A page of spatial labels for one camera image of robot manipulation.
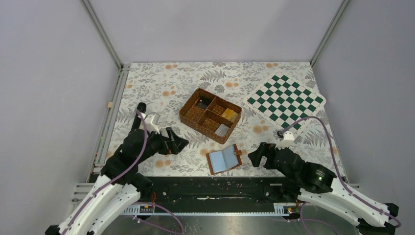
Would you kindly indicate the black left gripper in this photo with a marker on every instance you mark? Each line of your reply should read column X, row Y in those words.
column 167, row 140

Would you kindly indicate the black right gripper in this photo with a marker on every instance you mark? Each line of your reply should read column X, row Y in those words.
column 270, row 156

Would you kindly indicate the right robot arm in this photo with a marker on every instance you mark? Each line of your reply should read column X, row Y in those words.
column 368, row 216

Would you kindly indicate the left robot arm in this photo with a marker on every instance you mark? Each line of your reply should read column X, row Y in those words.
column 103, row 204

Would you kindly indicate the grey card in basket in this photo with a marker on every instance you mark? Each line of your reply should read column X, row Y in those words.
column 222, row 130

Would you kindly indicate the brown woven divided basket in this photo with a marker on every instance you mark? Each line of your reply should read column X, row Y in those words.
column 207, row 121

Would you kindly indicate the black item in basket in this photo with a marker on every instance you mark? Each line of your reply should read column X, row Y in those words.
column 203, row 102

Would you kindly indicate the yellow block in basket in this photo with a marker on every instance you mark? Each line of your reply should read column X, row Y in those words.
column 230, row 115

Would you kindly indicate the black microphone orange end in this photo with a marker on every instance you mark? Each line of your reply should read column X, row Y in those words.
column 141, row 107

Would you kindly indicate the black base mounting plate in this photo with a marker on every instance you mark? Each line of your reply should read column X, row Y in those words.
column 223, row 194

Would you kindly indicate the floral patterned table mat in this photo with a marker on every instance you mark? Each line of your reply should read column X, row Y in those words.
column 165, row 87

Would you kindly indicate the green white chessboard mat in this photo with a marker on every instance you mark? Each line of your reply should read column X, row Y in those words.
column 280, row 100

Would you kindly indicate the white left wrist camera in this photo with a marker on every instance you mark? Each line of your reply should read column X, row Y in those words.
column 150, row 122

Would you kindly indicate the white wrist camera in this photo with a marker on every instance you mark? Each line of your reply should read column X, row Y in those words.
column 285, row 139
column 150, row 122

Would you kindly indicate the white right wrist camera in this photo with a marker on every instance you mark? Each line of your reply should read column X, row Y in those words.
column 285, row 139

